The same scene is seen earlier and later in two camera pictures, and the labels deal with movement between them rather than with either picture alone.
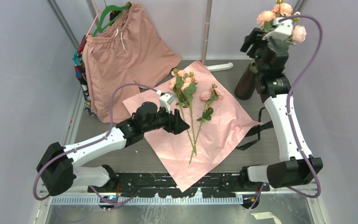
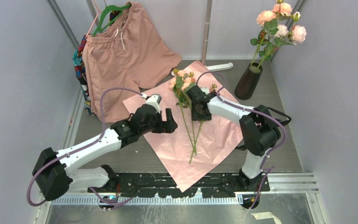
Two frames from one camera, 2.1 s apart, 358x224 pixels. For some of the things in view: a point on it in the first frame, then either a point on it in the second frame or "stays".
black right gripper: x=253 y=41 → x=198 y=103
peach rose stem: x=183 y=83 stays
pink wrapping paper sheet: x=215 y=120 stays
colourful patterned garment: x=78 y=61 stays
